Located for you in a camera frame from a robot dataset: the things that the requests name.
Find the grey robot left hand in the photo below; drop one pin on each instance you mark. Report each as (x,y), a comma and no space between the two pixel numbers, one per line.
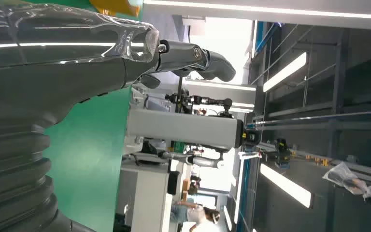
(60,70)

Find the long ceiling light panel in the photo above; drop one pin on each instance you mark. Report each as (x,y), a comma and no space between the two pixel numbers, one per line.
(286,185)
(284,72)

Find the green table mat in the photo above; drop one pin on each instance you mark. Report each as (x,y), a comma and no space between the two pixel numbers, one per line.
(86,160)

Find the yellow taped cardboard box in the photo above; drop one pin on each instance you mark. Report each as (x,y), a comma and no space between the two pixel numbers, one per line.
(115,6)

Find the plastic wrapped object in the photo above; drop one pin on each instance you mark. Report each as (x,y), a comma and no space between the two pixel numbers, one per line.
(348,181)

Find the person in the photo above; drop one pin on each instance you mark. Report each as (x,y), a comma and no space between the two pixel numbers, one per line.
(192,214)

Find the white cabinet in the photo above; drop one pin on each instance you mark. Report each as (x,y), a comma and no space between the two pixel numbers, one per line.
(147,198)

